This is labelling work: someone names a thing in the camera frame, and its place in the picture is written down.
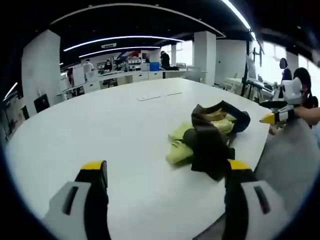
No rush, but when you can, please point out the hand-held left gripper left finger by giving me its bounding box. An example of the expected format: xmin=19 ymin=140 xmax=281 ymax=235
xmin=41 ymin=159 xmax=112 ymax=240

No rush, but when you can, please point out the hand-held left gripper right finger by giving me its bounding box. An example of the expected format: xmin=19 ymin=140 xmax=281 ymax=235
xmin=223 ymin=159 xmax=298 ymax=240

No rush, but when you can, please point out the yellow blue black garment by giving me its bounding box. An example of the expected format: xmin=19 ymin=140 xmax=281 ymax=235
xmin=166 ymin=99 xmax=251 ymax=182

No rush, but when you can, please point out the person's right hand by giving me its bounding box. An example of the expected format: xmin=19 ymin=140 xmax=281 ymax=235
xmin=293 ymin=106 xmax=312 ymax=128

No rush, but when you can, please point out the black tripod stand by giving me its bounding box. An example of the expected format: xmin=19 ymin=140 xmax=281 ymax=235
xmin=239 ymin=61 xmax=254 ymax=98

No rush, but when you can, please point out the black chair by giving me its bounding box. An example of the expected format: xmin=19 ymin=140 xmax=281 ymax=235
xmin=33 ymin=94 xmax=50 ymax=114

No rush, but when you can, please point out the long white counter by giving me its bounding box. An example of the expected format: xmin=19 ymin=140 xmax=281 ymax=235
xmin=56 ymin=67 xmax=187 ymax=97

